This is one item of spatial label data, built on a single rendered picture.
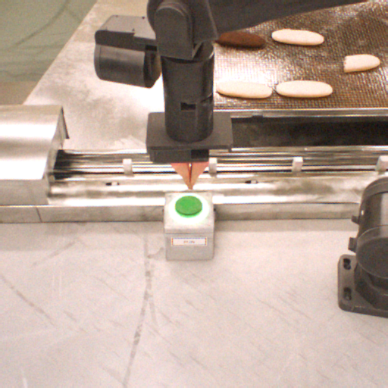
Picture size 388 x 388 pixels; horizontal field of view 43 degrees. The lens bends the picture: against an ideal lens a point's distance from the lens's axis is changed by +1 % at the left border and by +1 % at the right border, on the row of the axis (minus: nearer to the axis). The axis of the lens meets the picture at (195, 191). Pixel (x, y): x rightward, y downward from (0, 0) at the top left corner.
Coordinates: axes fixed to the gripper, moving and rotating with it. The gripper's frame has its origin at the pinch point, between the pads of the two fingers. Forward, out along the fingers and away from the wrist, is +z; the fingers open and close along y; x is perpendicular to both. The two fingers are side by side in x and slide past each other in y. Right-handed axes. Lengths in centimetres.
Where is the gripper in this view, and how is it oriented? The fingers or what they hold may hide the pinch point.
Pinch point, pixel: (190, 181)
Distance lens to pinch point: 65.9
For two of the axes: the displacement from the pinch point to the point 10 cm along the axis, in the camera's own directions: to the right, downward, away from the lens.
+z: 0.1, 7.0, 7.2
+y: 10.0, -0.1, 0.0
